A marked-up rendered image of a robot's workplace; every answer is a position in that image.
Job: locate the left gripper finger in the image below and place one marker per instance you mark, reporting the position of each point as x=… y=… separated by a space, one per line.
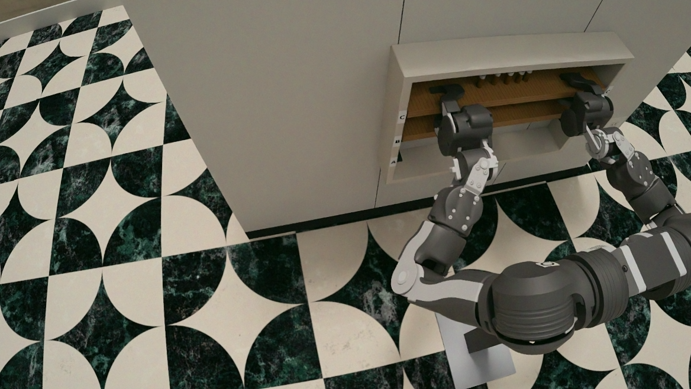
x=437 y=123
x=448 y=102

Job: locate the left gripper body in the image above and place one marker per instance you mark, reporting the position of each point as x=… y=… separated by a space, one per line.
x=474 y=127

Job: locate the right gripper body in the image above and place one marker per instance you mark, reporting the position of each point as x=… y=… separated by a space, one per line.
x=586 y=113

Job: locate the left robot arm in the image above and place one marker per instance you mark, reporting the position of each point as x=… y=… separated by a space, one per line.
x=528 y=300

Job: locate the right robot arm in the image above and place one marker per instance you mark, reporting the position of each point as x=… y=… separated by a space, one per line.
x=632 y=175

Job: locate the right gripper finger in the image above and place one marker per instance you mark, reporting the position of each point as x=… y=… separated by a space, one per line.
x=575 y=79
x=565 y=101

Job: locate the beige wall rack case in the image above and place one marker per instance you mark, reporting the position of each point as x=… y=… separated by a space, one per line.
x=444 y=59

